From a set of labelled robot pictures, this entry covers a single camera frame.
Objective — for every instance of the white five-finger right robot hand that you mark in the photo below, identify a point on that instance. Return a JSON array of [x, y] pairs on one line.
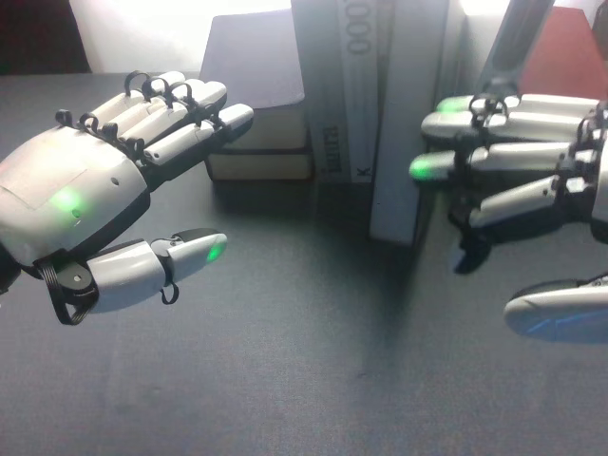
[[532, 157]]

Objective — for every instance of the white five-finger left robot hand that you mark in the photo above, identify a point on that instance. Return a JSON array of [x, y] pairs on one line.
[[62, 176]]

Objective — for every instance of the red book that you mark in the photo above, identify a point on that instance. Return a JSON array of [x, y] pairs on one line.
[[560, 52]]

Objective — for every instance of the plain white book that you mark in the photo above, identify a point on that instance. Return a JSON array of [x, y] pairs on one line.
[[408, 119]]

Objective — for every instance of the dark brown board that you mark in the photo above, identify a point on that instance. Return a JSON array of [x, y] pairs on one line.
[[38, 33]]

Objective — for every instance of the white book with printed numerals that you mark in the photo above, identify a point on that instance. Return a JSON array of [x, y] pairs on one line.
[[361, 95]]

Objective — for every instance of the thick dark blue book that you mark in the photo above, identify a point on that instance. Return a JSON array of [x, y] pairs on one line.
[[252, 62]]

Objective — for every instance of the grey table cloth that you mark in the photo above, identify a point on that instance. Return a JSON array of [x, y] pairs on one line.
[[285, 356]]

